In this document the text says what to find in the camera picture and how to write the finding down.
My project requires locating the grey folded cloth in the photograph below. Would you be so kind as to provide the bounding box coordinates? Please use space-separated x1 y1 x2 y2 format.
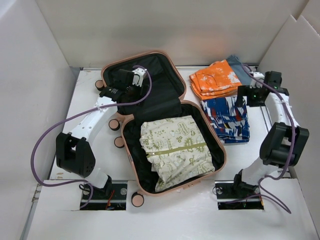
226 54 252 86

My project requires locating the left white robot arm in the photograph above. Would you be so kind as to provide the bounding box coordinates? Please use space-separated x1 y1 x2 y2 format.
56 66 152 199

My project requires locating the orange white folded cloth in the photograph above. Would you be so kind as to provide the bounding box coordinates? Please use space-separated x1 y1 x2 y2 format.
189 59 242 100

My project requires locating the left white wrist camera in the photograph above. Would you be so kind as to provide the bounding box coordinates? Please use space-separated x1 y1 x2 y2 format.
132 67 147 87

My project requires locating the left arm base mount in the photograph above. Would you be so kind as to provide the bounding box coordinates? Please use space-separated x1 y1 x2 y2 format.
80 180 128 211

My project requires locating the cream green printed cloth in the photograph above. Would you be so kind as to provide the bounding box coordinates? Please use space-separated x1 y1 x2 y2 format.
139 115 216 192

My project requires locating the blue white red cloth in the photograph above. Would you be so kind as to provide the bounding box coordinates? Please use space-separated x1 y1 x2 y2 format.
200 96 250 144

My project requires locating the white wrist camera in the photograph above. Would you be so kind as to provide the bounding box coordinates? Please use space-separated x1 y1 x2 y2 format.
249 71 265 82
132 67 147 87

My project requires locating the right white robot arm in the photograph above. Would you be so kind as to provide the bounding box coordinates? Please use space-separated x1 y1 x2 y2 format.
231 71 310 198

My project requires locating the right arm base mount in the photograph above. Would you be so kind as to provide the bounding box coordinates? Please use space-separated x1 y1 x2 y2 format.
212 180 264 210

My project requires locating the pink hard-shell suitcase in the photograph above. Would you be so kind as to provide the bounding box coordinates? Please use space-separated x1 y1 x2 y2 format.
101 50 227 208

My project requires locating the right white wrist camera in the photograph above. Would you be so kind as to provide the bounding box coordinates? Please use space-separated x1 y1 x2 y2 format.
249 71 265 82

